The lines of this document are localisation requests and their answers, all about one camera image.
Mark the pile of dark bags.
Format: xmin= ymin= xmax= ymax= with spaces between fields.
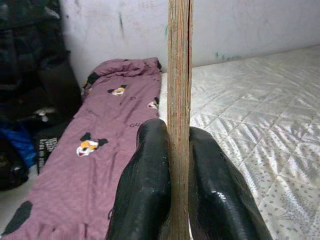
xmin=0 ymin=0 xmax=83 ymax=193

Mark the white quilted mattress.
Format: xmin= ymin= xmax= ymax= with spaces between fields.
xmin=158 ymin=44 xmax=320 ymax=240

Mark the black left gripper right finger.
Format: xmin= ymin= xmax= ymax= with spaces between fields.
xmin=188 ymin=126 xmax=273 ymax=240

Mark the purple cartoon print blanket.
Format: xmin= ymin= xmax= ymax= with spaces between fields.
xmin=0 ymin=56 xmax=169 ymax=240

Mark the colourful children's board book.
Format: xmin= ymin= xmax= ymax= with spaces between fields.
xmin=166 ymin=0 xmax=195 ymax=240

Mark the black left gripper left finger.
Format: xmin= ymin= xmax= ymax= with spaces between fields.
xmin=106 ymin=118 xmax=173 ymax=240

